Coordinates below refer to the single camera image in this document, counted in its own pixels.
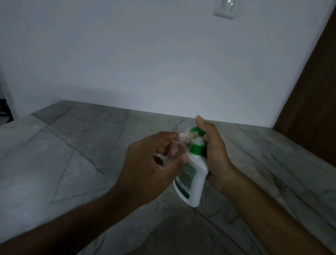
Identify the person's right hand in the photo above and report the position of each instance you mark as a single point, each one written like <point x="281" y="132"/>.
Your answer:
<point x="218" y="163"/>

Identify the person's left hand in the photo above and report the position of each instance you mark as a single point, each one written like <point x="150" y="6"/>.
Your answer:
<point x="141" y="173"/>

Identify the blue spray cap with tube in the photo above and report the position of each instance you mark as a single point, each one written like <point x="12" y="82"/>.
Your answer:
<point x="158" y="160"/>

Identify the large white bottle green pump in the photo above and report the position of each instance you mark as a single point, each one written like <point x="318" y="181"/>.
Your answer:
<point x="195" y="184"/>

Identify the small clear bottle red label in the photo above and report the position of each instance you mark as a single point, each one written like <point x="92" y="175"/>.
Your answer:
<point x="181" y="144"/>

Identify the person's left forearm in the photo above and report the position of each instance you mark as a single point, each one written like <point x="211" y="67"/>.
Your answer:
<point x="65" y="226"/>

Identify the person's right forearm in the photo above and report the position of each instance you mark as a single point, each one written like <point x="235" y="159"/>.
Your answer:
<point x="262" y="215"/>

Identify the brown wooden door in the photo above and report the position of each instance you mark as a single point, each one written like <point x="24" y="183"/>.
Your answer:
<point x="312" y="105"/>

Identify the white wall switch plate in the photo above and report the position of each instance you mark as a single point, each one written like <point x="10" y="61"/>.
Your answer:
<point x="223" y="9"/>

